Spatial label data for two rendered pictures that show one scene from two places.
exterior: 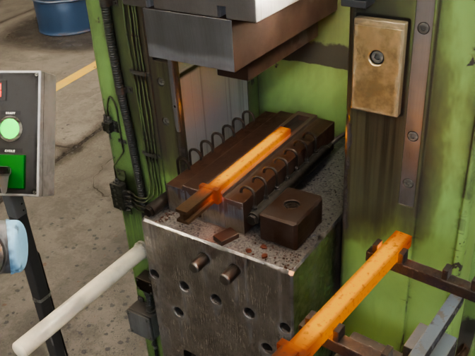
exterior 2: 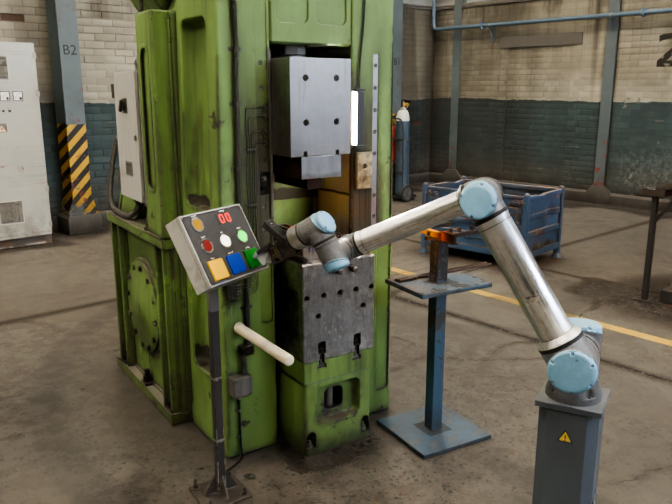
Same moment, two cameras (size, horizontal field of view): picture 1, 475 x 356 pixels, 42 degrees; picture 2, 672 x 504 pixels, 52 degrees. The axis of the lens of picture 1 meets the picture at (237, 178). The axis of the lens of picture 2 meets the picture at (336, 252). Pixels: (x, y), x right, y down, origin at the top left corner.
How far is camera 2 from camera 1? 2.77 m
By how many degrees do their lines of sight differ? 65
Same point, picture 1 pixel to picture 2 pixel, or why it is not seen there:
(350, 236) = not seen: hidden behind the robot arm
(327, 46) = (277, 189)
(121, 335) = (163, 464)
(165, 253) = (315, 280)
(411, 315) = (377, 279)
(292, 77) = not seen: hidden behind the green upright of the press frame
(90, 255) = (41, 464)
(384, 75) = (368, 172)
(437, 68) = (378, 167)
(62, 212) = not seen: outside the picture
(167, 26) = (312, 163)
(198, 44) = (326, 167)
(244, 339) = (352, 308)
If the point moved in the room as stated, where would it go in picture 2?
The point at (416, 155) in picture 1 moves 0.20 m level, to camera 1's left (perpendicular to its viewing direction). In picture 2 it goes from (375, 202) to (361, 209)
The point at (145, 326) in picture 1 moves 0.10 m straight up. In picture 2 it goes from (248, 384) to (247, 363)
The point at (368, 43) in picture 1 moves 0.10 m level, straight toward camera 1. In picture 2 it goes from (362, 161) to (380, 162)
